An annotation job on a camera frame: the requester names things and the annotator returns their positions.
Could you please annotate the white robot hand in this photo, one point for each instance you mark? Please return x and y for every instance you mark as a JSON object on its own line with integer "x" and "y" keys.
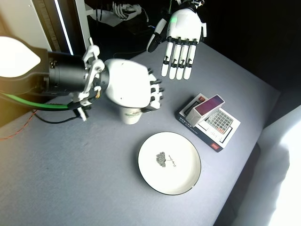
{"x": 184, "y": 23}
{"x": 127, "y": 82}

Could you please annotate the white paper cup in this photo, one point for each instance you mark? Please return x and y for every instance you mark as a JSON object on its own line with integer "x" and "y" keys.
{"x": 130, "y": 117}

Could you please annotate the small maroon-topped box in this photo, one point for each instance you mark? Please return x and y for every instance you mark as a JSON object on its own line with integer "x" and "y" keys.
{"x": 207, "y": 108}

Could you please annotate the spare white robot hand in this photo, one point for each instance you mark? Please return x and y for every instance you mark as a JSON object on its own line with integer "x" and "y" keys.
{"x": 124, "y": 10}

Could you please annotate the white calculator box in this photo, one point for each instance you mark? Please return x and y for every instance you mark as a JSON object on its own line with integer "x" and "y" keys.
{"x": 221, "y": 122}

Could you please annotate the white plate with leaf print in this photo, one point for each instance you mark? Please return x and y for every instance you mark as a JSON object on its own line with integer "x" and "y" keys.
{"x": 178, "y": 174}

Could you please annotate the white sheet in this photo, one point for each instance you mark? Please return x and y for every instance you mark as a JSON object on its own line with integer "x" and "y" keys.
{"x": 108, "y": 18}

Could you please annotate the grey table cloth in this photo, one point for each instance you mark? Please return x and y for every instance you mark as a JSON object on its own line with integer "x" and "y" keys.
{"x": 70, "y": 176}

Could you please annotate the white cabinet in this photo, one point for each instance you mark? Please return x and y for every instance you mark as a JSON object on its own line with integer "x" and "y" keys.
{"x": 23, "y": 16}

